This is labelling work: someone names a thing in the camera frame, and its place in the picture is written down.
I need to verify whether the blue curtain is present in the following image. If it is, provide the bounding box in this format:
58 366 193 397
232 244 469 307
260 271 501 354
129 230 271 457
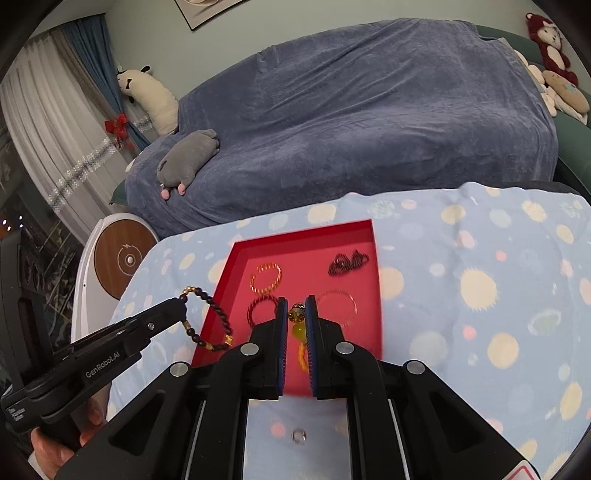
60 16 153 153

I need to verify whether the dark blue bead bracelet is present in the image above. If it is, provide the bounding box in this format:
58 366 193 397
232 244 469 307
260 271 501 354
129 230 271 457
181 286 234 354

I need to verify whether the purple bead necklace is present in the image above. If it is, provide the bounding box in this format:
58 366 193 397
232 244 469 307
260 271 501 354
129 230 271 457
328 249 370 278

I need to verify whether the light blue printed sheet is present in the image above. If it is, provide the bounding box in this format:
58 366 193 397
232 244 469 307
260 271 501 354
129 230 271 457
106 181 591 480

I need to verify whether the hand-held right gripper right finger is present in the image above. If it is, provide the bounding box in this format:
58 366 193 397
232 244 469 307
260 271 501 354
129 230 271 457
305 294 539 480

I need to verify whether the grey plush toy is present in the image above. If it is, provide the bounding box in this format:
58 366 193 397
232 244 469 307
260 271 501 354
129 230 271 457
157 129 220 200

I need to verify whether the rose gold bangle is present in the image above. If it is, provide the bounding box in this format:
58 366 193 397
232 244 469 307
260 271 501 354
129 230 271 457
316 288 358 326

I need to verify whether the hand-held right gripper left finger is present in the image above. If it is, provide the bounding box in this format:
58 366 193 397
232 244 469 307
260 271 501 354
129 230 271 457
58 295 289 480

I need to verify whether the white curtain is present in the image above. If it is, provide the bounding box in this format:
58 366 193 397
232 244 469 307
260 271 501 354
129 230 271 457
0 34 134 245

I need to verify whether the person's left hand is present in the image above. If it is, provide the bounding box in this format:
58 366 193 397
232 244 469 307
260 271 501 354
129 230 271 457
30 394 109 480

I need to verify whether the green sofa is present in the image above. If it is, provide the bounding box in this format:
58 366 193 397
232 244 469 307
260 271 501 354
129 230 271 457
475 23 591 195

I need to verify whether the yellow green bead bracelet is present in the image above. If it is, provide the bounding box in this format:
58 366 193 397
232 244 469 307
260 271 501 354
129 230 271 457
287 302 308 344

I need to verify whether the cream plush toy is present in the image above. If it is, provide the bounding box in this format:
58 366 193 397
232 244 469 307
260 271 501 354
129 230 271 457
512 48 591 127

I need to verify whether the dark blue blanket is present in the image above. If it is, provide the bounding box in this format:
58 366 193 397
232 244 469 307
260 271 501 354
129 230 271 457
126 19 559 238

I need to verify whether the framed wall picture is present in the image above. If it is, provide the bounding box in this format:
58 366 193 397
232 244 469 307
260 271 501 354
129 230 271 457
174 0 262 32

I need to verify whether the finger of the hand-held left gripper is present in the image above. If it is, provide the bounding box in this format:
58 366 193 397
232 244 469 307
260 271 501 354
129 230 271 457
111 305 189 344
117 298 188 328

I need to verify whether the gold chain bracelet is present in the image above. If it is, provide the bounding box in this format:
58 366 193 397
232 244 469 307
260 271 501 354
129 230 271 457
250 263 283 296

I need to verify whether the dark red bead bracelet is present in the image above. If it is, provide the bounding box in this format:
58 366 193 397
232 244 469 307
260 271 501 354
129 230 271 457
247 295 280 328

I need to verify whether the red bear plush toy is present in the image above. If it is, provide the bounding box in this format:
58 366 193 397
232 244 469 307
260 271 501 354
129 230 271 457
525 13 579 86

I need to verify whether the red cardboard box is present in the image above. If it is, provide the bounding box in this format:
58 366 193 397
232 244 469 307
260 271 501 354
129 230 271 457
189 219 384 398

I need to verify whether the round white wooden device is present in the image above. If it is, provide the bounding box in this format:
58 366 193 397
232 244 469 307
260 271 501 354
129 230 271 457
71 213 160 352

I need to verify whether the long white plush toy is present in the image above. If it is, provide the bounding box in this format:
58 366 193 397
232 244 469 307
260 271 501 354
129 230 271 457
115 66 180 137

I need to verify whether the red ribbon bow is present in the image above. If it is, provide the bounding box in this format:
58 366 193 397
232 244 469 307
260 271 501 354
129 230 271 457
104 113 130 149

